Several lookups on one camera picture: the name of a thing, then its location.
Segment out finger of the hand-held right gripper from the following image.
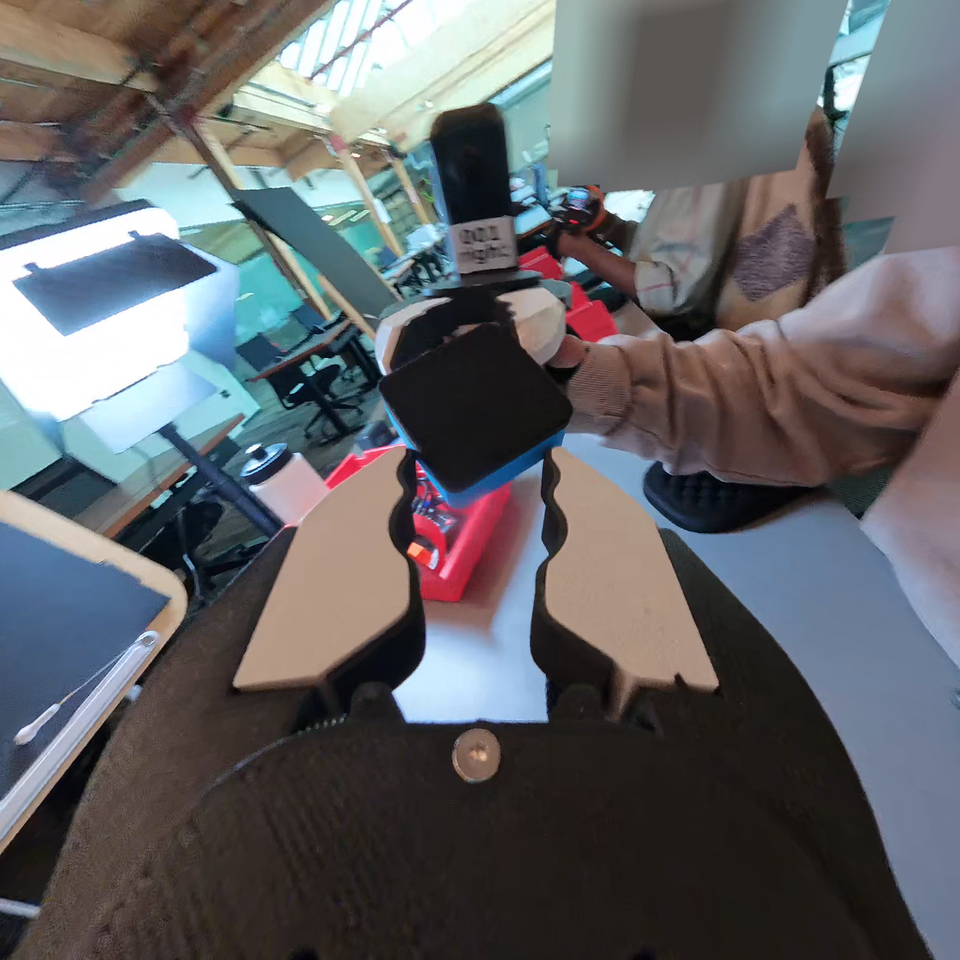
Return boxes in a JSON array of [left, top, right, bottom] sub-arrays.
[[497, 287, 569, 369], [375, 296, 453, 376]]

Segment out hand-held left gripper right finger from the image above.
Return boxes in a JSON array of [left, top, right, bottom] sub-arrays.
[[531, 447, 720, 695]]

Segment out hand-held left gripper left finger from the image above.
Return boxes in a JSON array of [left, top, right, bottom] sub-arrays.
[[232, 448, 427, 691]]

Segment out blue block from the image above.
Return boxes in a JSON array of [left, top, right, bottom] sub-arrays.
[[378, 322, 575, 513]]

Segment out wooden top desk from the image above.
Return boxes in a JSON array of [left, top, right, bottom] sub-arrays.
[[75, 412, 250, 543], [246, 318, 378, 444]]

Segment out black office chair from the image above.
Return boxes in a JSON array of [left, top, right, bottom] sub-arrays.
[[120, 498, 228, 595], [262, 352, 363, 441]]

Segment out white bottle black cap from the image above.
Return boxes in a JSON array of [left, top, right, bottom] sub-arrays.
[[240, 442, 333, 528]]

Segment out black calculator coloured keys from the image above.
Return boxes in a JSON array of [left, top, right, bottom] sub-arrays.
[[414, 480, 460, 528]]

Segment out dark rounded pad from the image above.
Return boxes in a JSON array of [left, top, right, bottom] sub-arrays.
[[643, 461, 820, 536]]

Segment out black light stand pole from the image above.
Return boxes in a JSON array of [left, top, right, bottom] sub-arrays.
[[157, 423, 284, 535]]

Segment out studio light panel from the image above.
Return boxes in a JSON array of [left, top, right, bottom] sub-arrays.
[[0, 198, 243, 456]]

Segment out black board wooden frame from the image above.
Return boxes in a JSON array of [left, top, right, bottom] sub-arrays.
[[0, 491, 190, 854], [228, 187, 400, 340]]

